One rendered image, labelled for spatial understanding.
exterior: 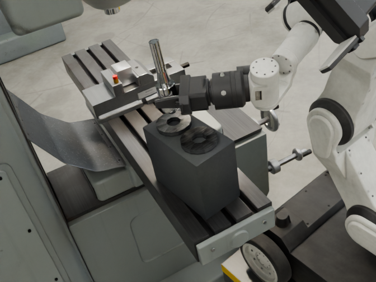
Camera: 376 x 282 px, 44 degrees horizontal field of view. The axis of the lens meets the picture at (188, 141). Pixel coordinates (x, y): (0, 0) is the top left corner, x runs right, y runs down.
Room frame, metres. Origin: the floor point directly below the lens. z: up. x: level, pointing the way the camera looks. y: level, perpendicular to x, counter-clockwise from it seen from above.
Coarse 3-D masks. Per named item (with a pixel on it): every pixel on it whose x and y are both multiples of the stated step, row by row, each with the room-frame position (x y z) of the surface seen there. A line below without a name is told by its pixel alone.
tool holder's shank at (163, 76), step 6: (150, 42) 0.94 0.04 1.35; (156, 42) 0.93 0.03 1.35; (150, 48) 0.93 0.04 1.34; (156, 48) 0.93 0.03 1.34; (156, 54) 0.93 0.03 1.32; (162, 54) 0.94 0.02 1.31; (156, 60) 0.93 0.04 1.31; (162, 60) 0.93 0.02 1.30; (156, 66) 0.93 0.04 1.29; (162, 66) 0.93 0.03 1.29; (156, 72) 0.94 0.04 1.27; (162, 72) 0.93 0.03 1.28; (162, 78) 0.92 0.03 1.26; (168, 78) 0.93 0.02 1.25; (162, 84) 0.93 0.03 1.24
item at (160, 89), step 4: (172, 80) 0.94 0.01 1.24; (156, 84) 0.94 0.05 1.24; (168, 84) 0.93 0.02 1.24; (172, 84) 0.92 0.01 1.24; (156, 88) 0.93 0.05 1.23; (160, 88) 0.92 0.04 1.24; (164, 88) 0.92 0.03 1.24; (168, 88) 0.91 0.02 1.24; (172, 88) 0.92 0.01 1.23; (160, 92) 0.92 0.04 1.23; (164, 92) 0.91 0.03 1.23
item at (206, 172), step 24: (168, 120) 0.95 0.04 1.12; (192, 120) 0.94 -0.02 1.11; (168, 144) 0.86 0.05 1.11; (192, 144) 0.83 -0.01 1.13; (216, 144) 0.83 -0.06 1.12; (168, 168) 0.88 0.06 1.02; (192, 168) 0.78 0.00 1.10; (216, 168) 0.80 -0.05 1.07; (192, 192) 0.80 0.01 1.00; (216, 192) 0.79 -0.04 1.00
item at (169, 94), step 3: (156, 90) 0.93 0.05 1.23; (174, 90) 0.92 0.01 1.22; (159, 93) 0.92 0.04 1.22; (162, 93) 0.92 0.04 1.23; (165, 93) 0.91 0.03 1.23; (168, 93) 0.91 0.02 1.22; (171, 93) 0.92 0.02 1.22; (174, 93) 0.92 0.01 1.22; (159, 96) 0.92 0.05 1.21; (162, 96) 0.92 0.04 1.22; (165, 96) 0.91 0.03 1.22; (168, 96) 0.91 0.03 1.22; (165, 111) 0.92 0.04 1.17; (168, 111) 0.91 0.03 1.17; (171, 111) 0.91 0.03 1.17; (174, 111) 0.91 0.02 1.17
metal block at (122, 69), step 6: (114, 66) 1.40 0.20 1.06; (120, 66) 1.39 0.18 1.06; (126, 66) 1.38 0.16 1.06; (114, 72) 1.39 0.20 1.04; (120, 72) 1.36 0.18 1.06; (126, 72) 1.37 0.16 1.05; (132, 72) 1.37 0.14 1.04; (120, 78) 1.36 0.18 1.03; (126, 78) 1.36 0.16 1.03; (132, 78) 1.37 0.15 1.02; (126, 84) 1.36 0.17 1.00
